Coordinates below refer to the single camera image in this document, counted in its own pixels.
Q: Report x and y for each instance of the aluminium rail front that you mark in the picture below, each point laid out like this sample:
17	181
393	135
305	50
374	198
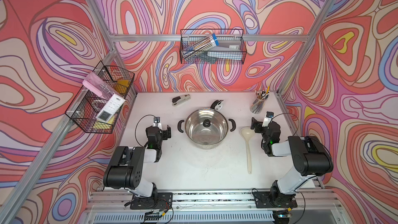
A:
314	206

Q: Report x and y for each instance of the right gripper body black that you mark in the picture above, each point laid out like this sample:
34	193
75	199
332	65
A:
258	126

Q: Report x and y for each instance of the clear tube blue cap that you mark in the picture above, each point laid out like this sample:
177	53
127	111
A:
198	47

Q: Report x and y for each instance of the grey box in basket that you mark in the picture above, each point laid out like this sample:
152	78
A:
227	49

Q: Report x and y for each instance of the yellow notepad in basket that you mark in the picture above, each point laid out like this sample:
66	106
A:
99	125

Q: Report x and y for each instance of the pink case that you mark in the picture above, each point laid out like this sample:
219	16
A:
97	86

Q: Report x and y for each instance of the black wire basket left wall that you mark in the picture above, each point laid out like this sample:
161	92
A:
86	105

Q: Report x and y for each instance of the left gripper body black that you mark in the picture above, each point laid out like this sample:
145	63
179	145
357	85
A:
164	136

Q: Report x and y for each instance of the black wire basket wall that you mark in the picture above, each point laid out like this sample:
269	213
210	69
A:
86	105
188	36

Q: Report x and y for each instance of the black wire basket back wall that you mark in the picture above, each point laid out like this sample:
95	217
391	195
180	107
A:
188	36

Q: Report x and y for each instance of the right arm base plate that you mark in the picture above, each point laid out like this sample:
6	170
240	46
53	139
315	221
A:
267	199

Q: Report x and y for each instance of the grey black stapler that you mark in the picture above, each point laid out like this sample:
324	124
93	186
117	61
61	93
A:
180	99

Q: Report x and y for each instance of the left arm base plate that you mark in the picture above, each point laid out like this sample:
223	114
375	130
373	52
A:
161	201

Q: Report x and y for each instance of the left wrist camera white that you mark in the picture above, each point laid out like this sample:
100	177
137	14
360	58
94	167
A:
157	122

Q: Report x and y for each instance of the yellow sponge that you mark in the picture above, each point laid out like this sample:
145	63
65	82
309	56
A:
122	86

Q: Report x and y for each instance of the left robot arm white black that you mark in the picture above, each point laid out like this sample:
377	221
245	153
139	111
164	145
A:
125	170

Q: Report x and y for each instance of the cream plastic ladle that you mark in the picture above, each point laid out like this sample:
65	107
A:
247	134

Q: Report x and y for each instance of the pen cup with pencils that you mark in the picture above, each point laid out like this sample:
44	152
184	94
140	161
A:
261	97

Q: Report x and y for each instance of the stainless steel pot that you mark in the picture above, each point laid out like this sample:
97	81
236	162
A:
206	128

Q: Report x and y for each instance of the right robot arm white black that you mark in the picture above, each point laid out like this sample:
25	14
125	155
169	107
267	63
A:
310	160

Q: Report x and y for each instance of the white calculator device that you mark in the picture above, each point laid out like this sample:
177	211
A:
110	108

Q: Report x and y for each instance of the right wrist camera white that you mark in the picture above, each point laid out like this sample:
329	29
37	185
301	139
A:
268	119

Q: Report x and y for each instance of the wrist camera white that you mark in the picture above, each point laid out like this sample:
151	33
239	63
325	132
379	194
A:
157	122
268	119

